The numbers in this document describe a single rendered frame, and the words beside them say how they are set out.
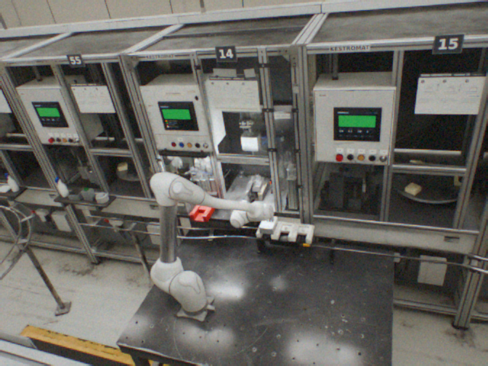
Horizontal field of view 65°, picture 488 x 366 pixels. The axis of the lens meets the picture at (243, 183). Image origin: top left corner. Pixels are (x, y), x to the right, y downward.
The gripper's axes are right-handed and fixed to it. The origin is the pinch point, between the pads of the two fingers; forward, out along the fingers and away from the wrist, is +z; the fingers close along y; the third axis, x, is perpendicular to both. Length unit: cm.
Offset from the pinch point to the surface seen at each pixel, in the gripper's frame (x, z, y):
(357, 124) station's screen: -72, -17, 60
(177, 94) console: 36, -15, 78
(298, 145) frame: -38, -14, 44
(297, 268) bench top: -39, -42, -32
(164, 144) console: 55, -15, 42
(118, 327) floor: 107, -72, -100
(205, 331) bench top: 2, -100, -32
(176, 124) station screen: 41, -17, 58
